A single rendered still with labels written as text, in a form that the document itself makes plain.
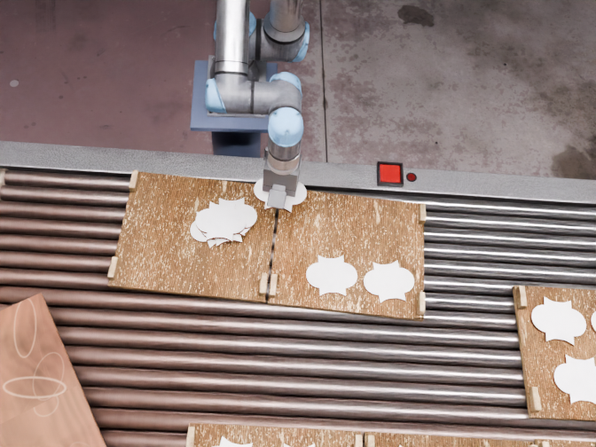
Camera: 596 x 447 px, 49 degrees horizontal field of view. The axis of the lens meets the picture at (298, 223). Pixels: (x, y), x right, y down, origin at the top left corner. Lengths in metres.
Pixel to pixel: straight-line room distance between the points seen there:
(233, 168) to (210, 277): 0.35
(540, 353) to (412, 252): 0.42
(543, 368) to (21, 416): 1.25
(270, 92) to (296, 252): 0.48
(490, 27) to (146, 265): 2.55
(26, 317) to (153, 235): 0.39
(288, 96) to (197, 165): 0.52
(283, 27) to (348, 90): 1.50
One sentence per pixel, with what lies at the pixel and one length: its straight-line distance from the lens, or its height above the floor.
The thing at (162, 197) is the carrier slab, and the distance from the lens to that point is 1.85.
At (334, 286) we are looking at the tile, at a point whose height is 0.94.
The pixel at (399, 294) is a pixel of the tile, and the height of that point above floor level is 0.94.
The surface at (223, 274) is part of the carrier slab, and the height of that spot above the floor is 0.94.
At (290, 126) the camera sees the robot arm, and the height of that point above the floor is 1.38.
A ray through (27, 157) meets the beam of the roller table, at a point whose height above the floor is 0.92.
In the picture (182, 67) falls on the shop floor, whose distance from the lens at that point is 3.35.
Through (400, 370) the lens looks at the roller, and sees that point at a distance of 1.71.
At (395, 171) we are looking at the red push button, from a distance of 1.94.
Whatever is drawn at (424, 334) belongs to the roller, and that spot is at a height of 0.92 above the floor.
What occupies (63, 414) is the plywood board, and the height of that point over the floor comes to 1.04.
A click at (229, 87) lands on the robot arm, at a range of 1.50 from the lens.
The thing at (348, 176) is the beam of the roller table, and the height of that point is 0.92.
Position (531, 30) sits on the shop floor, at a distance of 3.86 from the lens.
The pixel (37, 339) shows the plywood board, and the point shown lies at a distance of 1.64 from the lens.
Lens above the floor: 2.53
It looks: 62 degrees down
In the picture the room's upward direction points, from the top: 8 degrees clockwise
